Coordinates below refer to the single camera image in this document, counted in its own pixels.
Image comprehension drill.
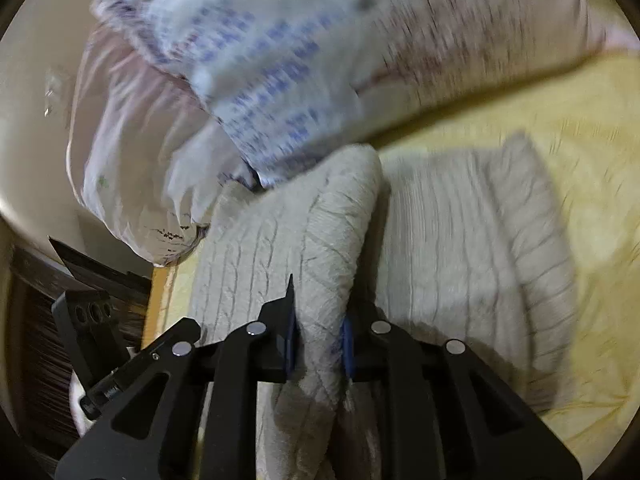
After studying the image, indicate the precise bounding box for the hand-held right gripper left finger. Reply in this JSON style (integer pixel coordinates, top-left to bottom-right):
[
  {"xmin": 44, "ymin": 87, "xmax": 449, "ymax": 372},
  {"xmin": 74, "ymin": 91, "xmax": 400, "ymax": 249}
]
[{"xmin": 55, "ymin": 275, "xmax": 301, "ymax": 480}]

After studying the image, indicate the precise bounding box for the floral pillow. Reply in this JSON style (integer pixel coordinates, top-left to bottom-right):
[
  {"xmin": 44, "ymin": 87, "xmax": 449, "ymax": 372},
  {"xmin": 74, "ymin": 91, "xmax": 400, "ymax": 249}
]
[{"xmin": 67, "ymin": 0, "xmax": 640, "ymax": 268}]

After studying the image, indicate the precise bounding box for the dark wooden furniture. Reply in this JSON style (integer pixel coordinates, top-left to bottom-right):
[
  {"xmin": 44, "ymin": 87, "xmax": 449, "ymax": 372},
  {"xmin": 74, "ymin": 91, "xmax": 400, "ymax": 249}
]
[{"xmin": 7, "ymin": 237, "xmax": 153, "ymax": 461}]

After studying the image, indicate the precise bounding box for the white cable-knit sweater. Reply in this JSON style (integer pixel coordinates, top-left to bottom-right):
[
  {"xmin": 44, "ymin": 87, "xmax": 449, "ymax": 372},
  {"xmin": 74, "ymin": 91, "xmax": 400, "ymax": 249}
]
[{"xmin": 190, "ymin": 132, "xmax": 583, "ymax": 480}]

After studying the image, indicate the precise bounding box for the yellow patterned bed sheet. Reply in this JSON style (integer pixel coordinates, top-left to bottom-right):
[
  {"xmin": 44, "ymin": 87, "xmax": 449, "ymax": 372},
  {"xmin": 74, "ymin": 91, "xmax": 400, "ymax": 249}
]
[{"xmin": 150, "ymin": 52, "xmax": 640, "ymax": 480}]

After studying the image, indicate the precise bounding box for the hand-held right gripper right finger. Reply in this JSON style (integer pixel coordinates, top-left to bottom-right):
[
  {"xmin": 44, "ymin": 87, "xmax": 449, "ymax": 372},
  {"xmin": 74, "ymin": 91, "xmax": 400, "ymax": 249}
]
[{"xmin": 340, "ymin": 305, "xmax": 583, "ymax": 480}]

